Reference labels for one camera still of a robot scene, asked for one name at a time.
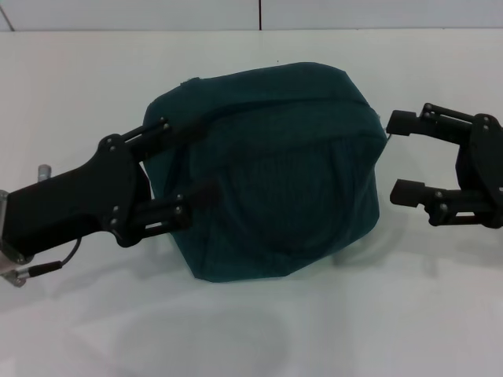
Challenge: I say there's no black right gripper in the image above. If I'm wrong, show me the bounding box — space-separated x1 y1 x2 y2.
386 101 503 229

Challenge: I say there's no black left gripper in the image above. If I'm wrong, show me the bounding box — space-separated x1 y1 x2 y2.
2 115 223 259

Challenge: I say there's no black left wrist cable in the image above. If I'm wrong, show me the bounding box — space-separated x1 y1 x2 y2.
14 238 83 279

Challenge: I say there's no dark teal fabric bag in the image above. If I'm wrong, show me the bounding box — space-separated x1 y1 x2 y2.
141 60 389 284

